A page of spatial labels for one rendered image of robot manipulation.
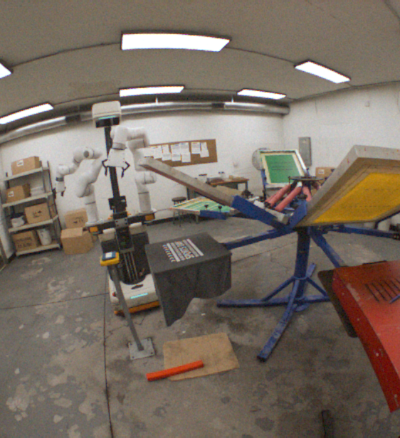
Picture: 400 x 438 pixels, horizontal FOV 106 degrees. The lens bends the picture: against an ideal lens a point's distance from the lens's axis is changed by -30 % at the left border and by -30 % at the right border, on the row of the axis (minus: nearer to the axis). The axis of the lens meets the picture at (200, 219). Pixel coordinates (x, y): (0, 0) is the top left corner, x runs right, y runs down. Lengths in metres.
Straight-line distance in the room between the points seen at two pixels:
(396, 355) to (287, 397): 1.20
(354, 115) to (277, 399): 5.19
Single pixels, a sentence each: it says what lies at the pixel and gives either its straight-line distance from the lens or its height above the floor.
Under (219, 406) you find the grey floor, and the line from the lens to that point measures 1.67.
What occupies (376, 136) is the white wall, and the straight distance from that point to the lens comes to 5.12.
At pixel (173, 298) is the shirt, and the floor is 0.73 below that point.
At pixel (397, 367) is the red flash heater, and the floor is 1.10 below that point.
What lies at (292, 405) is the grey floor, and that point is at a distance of 1.71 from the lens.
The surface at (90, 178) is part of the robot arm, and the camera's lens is 1.61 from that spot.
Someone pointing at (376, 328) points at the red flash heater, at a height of 1.10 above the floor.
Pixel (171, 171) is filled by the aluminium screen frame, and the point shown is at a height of 1.48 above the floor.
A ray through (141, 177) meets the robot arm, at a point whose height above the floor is 1.42.
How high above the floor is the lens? 1.54
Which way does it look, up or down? 17 degrees down
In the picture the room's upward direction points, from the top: 6 degrees counter-clockwise
